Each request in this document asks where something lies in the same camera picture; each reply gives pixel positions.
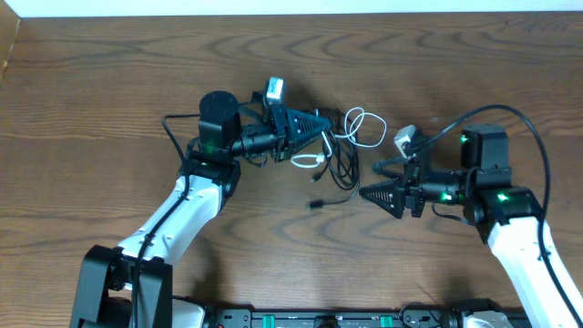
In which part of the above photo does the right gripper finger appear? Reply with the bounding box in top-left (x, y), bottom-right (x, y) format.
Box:
top-left (359, 178), bottom-right (405, 219)
top-left (372, 157), bottom-right (407, 178)

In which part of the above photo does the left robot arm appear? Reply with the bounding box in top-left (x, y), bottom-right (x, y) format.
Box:
top-left (70, 91), bottom-right (332, 327)

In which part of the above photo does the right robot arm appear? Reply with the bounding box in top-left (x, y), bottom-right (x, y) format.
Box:
top-left (360, 124), bottom-right (582, 327)

